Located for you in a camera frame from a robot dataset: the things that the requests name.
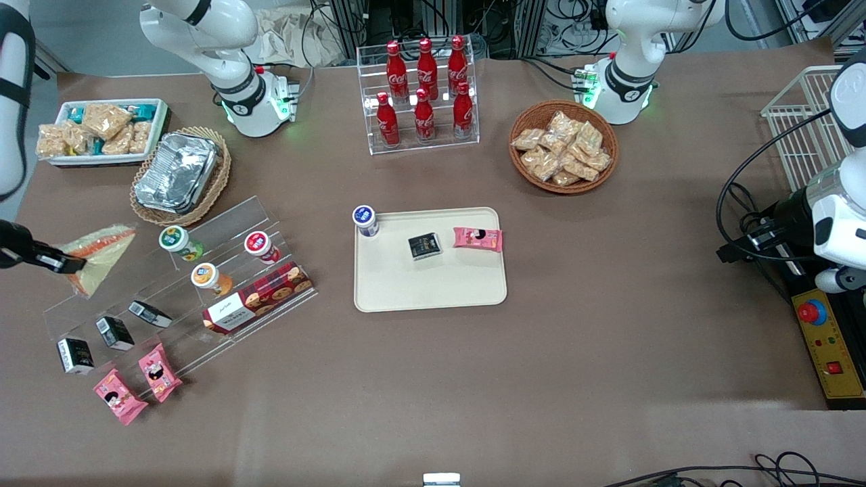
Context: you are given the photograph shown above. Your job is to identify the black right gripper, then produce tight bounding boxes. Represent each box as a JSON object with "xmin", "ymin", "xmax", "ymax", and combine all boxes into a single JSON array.
[{"xmin": 0, "ymin": 220, "xmax": 87, "ymax": 275}]

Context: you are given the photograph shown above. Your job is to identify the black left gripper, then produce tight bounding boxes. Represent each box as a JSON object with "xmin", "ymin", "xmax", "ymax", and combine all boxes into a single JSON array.
[{"xmin": 716, "ymin": 191, "xmax": 814, "ymax": 264}]

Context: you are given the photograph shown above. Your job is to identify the triangle sandwich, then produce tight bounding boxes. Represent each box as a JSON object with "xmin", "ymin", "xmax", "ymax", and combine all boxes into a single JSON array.
[{"xmin": 54, "ymin": 225, "xmax": 137, "ymax": 299}]

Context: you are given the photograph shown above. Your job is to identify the beige plastic tray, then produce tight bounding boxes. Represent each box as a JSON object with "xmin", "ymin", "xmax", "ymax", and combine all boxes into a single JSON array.
[{"xmin": 354, "ymin": 207, "xmax": 508, "ymax": 313}]

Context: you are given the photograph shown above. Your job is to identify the small black box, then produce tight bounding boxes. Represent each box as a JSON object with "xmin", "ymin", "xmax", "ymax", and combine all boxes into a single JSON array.
[
  {"xmin": 408, "ymin": 232, "xmax": 442, "ymax": 261},
  {"xmin": 56, "ymin": 338, "xmax": 96, "ymax": 375},
  {"xmin": 95, "ymin": 316, "xmax": 135, "ymax": 352},
  {"xmin": 128, "ymin": 300, "xmax": 173, "ymax": 329}
]

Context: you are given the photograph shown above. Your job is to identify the green lid cup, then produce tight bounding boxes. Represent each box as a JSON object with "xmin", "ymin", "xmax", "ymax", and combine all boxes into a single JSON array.
[{"xmin": 159, "ymin": 225, "xmax": 204, "ymax": 263}]

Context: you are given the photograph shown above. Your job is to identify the yellow emergency stop box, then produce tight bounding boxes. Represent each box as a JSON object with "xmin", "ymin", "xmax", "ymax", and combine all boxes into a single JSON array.
[{"xmin": 790, "ymin": 287, "xmax": 866, "ymax": 401}]

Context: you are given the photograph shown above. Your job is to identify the stacked foil containers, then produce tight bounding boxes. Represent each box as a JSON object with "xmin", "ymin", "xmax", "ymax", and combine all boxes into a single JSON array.
[{"xmin": 133, "ymin": 133, "xmax": 221, "ymax": 215}]

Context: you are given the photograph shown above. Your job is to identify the orange lid cup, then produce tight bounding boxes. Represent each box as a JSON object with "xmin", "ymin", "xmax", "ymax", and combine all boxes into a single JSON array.
[{"xmin": 191, "ymin": 262, "xmax": 234, "ymax": 298}]

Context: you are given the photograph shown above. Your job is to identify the pink snack packet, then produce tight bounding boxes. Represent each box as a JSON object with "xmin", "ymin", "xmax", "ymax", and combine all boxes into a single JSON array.
[
  {"xmin": 93, "ymin": 369, "xmax": 149, "ymax": 427},
  {"xmin": 138, "ymin": 343, "xmax": 184, "ymax": 404},
  {"xmin": 453, "ymin": 227, "xmax": 504, "ymax": 253}
]

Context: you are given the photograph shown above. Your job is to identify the white rectangular plastic bin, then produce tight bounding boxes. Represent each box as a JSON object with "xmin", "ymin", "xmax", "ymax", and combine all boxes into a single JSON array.
[{"xmin": 42, "ymin": 99, "xmax": 170, "ymax": 167}]

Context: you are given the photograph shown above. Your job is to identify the oval tan wicker basket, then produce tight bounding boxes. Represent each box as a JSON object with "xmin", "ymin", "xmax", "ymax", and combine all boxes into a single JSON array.
[{"xmin": 129, "ymin": 126, "xmax": 232, "ymax": 227}]

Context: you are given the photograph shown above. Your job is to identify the clear acrylic stepped shelf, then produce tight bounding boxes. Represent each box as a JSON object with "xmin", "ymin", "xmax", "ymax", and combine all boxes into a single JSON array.
[{"xmin": 44, "ymin": 195, "xmax": 319, "ymax": 401}]

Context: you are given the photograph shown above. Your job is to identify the red lid cup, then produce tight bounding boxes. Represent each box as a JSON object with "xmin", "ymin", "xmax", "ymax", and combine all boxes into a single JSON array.
[{"xmin": 244, "ymin": 231, "xmax": 281, "ymax": 264}]

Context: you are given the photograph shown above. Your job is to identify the red cookie box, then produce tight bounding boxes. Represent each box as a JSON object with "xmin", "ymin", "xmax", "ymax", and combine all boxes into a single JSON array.
[{"xmin": 202, "ymin": 262, "xmax": 315, "ymax": 335}]

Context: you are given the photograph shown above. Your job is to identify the round brown wicker basket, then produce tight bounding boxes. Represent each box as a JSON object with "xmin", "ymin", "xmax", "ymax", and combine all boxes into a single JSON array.
[{"xmin": 508, "ymin": 100, "xmax": 619, "ymax": 195}]

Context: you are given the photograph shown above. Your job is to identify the red cola bottle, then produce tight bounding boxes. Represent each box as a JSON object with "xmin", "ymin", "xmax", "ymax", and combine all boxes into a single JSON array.
[
  {"xmin": 413, "ymin": 88, "xmax": 436, "ymax": 143},
  {"xmin": 376, "ymin": 92, "xmax": 401, "ymax": 148},
  {"xmin": 447, "ymin": 35, "xmax": 469, "ymax": 95},
  {"xmin": 453, "ymin": 82, "xmax": 475, "ymax": 139},
  {"xmin": 386, "ymin": 41, "xmax": 409, "ymax": 103},
  {"xmin": 417, "ymin": 37, "xmax": 439, "ymax": 101}
]

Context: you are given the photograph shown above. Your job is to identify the blue lid yogurt cup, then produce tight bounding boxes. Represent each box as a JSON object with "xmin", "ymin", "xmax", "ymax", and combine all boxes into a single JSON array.
[{"xmin": 352, "ymin": 205, "xmax": 380, "ymax": 239}]

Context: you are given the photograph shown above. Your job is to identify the clear acrylic bottle rack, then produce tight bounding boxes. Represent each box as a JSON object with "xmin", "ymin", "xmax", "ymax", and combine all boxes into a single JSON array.
[{"xmin": 357, "ymin": 37, "xmax": 480, "ymax": 156}]

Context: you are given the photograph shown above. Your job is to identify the beige crumpled cloth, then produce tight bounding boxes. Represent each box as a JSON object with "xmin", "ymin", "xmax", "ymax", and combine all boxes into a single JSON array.
[{"xmin": 245, "ymin": 5, "xmax": 347, "ymax": 68}]

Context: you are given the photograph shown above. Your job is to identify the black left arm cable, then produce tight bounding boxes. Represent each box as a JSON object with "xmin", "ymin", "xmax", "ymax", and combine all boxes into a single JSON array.
[{"xmin": 716, "ymin": 108, "xmax": 840, "ymax": 264}]

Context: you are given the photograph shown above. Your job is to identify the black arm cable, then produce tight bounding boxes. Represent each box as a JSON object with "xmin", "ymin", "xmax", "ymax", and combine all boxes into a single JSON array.
[
  {"xmin": 0, "ymin": 7, "xmax": 37, "ymax": 202},
  {"xmin": 716, "ymin": 108, "xmax": 840, "ymax": 264}
]

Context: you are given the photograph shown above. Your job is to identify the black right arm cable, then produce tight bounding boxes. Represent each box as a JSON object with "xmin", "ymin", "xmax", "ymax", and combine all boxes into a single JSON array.
[{"xmin": 0, "ymin": 7, "xmax": 37, "ymax": 202}]

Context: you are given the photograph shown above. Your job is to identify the white wire basket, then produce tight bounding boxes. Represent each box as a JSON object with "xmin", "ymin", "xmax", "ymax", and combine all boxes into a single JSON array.
[{"xmin": 760, "ymin": 66, "xmax": 848, "ymax": 194}]

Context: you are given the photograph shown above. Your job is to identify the black floor cables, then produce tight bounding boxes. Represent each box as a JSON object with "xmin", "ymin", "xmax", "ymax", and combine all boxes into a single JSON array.
[{"xmin": 601, "ymin": 452, "xmax": 866, "ymax": 487}]

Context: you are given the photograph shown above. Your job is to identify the aluminium frame rack with cables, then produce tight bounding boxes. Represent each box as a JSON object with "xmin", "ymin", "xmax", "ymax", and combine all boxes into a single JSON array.
[{"xmin": 325, "ymin": 0, "xmax": 613, "ymax": 60}]

